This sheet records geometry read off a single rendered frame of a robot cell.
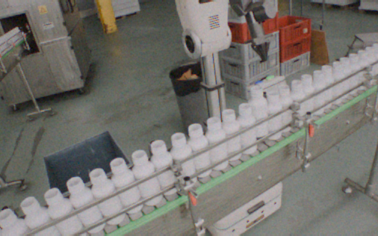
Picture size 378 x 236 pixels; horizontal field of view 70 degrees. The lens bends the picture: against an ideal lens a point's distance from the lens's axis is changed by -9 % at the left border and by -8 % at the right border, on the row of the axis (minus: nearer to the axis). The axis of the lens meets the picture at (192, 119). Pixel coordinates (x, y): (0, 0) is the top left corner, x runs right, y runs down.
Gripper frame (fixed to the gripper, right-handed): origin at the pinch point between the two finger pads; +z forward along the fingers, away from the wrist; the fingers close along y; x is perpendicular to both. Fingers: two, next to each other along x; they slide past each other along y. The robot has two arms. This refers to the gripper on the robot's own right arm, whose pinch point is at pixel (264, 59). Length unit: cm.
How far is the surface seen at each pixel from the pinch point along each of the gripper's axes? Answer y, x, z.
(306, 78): -0.2, -19.3, 8.8
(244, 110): -29.1, -20.1, 9.4
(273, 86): -3.5, -4.7, 10.1
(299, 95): -5.8, -19.6, 12.9
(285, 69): 187, 192, 49
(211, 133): -41.1, -19.0, 11.6
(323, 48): 247, 173, 38
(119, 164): -68, -17, 9
